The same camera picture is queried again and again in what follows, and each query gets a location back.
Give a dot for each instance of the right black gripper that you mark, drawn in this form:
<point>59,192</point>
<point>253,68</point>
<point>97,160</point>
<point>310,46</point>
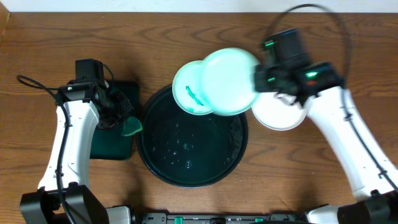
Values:
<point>260,73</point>

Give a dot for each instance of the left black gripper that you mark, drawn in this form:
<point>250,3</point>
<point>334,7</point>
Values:
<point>118,107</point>

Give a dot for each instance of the green sponge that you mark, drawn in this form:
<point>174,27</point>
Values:
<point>131,126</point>

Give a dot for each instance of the white plate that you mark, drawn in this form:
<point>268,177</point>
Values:
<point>279,112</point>

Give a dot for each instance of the mint green plate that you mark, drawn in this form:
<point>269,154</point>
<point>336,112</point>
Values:
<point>186,89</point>
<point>226,82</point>

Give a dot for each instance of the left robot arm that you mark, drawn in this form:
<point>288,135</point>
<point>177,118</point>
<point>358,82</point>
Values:
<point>84,104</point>

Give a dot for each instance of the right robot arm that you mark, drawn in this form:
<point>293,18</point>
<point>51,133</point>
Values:
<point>371,175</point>

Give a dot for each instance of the rectangular black tray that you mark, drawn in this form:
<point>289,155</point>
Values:
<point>110,144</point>

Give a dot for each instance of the round black tray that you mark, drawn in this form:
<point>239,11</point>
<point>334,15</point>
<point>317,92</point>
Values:
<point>187,150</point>

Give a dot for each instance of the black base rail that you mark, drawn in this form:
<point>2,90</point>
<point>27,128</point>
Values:
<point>180,218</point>

